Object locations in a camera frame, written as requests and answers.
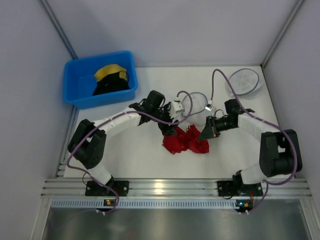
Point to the black garment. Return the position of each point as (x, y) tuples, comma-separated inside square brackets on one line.
[(114, 82)]

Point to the aluminium frame rail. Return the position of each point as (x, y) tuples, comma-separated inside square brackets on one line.
[(172, 188)]

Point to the yellow garment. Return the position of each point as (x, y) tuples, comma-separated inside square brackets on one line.
[(109, 70)]

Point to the blue plastic bin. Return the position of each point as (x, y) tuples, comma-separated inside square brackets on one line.
[(79, 83)]

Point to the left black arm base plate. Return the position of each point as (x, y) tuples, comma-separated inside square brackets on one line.
[(121, 187)]

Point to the slotted grey cable duct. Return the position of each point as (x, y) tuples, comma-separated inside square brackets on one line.
[(136, 203)]

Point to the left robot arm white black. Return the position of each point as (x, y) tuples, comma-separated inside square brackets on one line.
[(88, 142)]

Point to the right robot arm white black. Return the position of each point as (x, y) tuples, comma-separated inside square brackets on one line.
[(279, 152)]

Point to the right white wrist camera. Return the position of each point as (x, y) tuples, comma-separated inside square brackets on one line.
[(209, 107)]

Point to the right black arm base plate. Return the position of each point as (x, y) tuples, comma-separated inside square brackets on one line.
[(228, 188)]

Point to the red lace bra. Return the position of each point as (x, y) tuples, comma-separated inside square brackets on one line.
[(186, 140)]

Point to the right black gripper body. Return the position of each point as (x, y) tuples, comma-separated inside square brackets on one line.
[(212, 127)]

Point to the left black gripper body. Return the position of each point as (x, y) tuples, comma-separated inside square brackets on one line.
[(166, 125)]

